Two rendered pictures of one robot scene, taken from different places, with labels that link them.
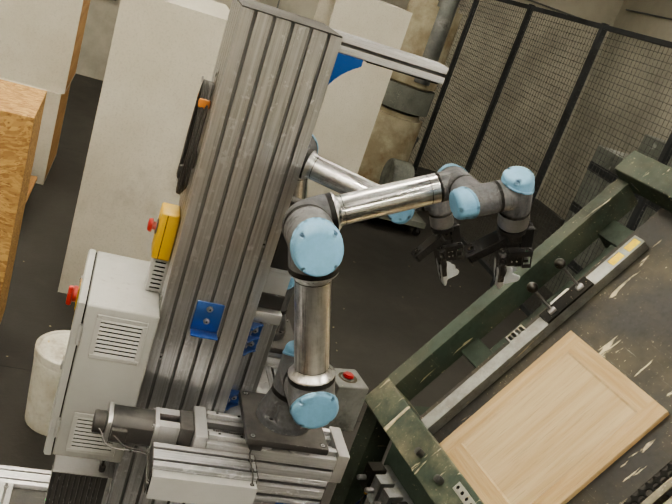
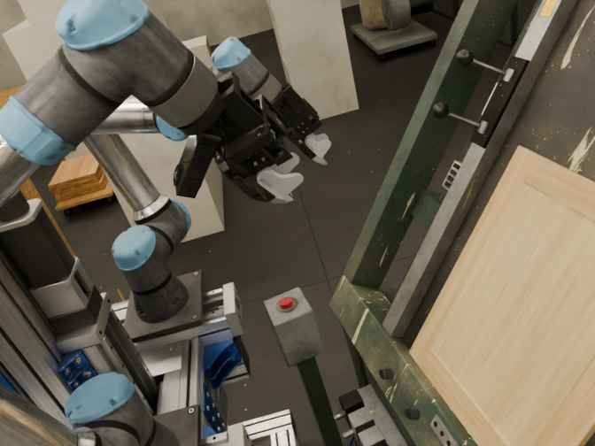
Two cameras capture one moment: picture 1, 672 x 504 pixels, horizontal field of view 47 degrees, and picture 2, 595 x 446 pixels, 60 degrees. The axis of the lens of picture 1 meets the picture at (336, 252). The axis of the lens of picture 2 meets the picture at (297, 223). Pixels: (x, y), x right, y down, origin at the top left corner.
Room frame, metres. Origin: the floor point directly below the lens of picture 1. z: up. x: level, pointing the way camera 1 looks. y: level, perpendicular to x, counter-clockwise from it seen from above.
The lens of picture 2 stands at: (1.31, -0.64, 1.92)
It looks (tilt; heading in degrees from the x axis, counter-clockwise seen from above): 33 degrees down; 19
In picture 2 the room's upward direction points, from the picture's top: 16 degrees counter-clockwise
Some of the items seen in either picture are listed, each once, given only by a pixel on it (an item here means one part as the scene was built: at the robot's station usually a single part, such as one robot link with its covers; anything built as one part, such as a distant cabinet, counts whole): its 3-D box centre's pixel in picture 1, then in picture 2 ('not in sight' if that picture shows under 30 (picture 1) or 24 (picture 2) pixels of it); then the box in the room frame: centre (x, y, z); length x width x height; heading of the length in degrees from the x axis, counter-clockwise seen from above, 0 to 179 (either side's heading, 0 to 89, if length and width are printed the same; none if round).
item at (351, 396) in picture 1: (339, 399); (294, 326); (2.35, -0.18, 0.84); 0.12 x 0.12 x 0.18; 29
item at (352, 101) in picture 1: (326, 123); (301, 1); (6.19, 0.41, 1.03); 0.60 x 0.58 x 2.05; 19
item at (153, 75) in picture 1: (145, 142); (143, 108); (4.46, 1.31, 0.88); 0.90 x 0.60 x 1.75; 19
